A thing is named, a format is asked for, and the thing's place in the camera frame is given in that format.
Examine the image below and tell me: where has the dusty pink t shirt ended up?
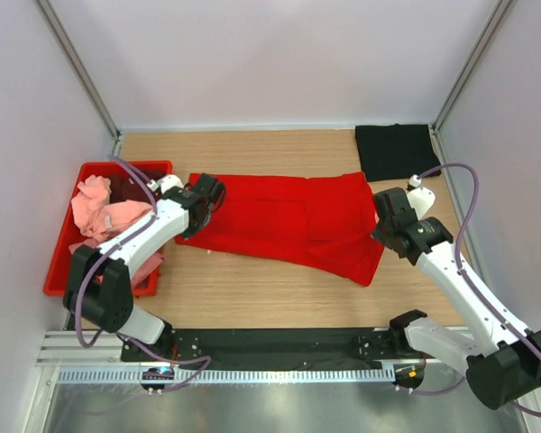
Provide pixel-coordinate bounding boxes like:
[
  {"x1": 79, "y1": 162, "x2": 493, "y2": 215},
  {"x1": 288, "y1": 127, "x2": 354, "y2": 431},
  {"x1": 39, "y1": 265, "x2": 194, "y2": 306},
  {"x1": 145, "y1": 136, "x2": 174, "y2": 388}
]
[{"x1": 69, "y1": 238, "x2": 164, "y2": 292}]

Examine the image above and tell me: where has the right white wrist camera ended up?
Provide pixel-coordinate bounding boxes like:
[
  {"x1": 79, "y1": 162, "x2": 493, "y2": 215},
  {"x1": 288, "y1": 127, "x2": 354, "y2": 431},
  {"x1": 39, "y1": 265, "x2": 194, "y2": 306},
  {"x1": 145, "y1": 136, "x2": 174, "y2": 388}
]
[{"x1": 407, "y1": 175, "x2": 436, "y2": 220}]

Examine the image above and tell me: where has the light pink t shirt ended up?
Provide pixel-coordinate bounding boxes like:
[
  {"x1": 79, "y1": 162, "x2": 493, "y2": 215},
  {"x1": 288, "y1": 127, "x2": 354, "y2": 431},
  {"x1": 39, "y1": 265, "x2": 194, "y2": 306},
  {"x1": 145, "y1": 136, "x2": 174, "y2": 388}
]
[{"x1": 70, "y1": 175, "x2": 152, "y2": 243}]

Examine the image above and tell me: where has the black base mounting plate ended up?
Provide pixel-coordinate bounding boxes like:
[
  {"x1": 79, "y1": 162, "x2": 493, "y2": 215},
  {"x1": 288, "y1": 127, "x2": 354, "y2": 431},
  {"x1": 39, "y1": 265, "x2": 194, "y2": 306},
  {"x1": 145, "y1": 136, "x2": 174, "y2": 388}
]
[{"x1": 122, "y1": 327, "x2": 422, "y2": 370}]

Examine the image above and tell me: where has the red t shirt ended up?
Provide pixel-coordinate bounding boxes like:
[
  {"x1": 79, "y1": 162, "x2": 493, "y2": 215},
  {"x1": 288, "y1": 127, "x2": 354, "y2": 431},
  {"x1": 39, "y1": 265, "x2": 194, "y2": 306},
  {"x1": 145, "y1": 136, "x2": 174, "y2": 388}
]
[{"x1": 175, "y1": 171, "x2": 383, "y2": 287}]

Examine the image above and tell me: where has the white slotted cable duct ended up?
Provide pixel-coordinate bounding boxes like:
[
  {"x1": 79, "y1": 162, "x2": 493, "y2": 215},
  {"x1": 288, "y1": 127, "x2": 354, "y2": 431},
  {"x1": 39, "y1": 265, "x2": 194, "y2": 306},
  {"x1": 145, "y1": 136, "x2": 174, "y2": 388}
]
[{"x1": 57, "y1": 364, "x2": 395, "y2": 385}]

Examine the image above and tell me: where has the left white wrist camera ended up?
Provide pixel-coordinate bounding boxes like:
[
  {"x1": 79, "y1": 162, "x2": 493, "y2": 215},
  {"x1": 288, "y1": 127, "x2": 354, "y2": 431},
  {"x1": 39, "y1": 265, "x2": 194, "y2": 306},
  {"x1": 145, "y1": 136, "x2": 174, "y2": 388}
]
[{"x1": 146, "y1": 174, "x2": 184, "y2": 195}]

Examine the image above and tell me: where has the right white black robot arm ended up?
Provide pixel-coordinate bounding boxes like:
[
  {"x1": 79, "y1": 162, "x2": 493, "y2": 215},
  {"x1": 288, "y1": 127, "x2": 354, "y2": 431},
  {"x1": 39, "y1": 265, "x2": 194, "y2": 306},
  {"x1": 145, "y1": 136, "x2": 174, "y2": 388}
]
[{"x1": 372, "y1": 187, "x2": 541, "y2": 410}]

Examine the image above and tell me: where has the right aluminium frame post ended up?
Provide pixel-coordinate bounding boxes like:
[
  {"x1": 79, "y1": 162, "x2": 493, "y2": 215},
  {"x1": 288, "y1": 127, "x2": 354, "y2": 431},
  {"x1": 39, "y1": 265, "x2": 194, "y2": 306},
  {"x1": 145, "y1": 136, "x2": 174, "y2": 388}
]
[{"x1": 431, "y1": 0, "x2": 516, "y2": 135}]

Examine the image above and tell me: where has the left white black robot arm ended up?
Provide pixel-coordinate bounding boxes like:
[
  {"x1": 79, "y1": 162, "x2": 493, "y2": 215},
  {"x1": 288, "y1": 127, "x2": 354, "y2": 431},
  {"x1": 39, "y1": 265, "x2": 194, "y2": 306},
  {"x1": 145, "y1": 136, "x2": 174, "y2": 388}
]
[{"x1": 62, "y1": 173, "x2": 226, "y2": 361}]

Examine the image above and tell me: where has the red plastic bin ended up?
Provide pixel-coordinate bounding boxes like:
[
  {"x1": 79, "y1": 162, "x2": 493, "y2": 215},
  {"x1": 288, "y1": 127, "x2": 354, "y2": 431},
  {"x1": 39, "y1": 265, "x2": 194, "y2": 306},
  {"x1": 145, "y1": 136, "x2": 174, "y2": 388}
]
[{"x1": 43, "y1": 160, "x2": 173, "y2": 298}]

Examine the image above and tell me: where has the aluminium front rail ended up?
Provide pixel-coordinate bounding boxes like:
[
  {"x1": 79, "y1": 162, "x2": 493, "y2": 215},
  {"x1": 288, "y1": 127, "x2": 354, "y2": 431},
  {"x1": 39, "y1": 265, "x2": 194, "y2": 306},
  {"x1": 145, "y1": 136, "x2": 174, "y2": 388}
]
[{"x1": 35, "y1": 327, "x2": 524, "y2": 369}]

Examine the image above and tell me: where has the folded black t shirt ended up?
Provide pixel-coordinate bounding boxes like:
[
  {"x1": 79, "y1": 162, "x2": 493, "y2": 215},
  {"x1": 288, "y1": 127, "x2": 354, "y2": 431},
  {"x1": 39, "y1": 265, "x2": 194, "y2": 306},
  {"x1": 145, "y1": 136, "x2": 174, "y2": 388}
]
[{"x1": 354, "y1": 124, "x2": 440, "y2": 182}]

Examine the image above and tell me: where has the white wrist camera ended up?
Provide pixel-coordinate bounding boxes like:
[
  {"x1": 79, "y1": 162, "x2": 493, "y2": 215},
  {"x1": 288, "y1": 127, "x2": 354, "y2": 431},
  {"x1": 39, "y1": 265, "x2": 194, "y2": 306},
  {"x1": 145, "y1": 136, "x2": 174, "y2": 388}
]
[
  {"x1": 407, "y1": 175, "x2": 436, "y2": 220},
  {"x1": 146, "y1": 174, "x2": 184, "y2": 195}
]

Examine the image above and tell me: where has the dark maroon t shirt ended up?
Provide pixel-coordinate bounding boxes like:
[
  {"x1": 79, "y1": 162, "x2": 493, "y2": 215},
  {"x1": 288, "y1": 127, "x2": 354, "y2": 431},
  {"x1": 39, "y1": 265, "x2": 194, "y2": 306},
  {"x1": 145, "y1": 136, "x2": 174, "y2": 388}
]
[{"x1": 107, "y1": 173, "x2": 151, "y2": 204}]

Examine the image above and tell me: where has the left aluminium frame post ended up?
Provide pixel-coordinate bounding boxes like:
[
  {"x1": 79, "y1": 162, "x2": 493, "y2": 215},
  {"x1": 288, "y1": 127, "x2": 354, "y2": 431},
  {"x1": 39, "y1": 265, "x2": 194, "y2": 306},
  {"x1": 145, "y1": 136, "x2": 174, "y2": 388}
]
[{"x1": 34, "y1": 0, "x2": 121, "y2": 142}]

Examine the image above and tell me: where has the aluminium frame post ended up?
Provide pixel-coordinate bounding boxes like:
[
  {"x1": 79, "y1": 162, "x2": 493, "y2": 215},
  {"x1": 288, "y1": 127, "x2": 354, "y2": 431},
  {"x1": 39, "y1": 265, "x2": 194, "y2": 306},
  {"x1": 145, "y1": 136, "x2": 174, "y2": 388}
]
[
  {"x1": 431, "y1": 0, "x2": 516, "y2": 135},
  {"x1": 34, "y1": 0, "x2": 121, "y2": 142}
]

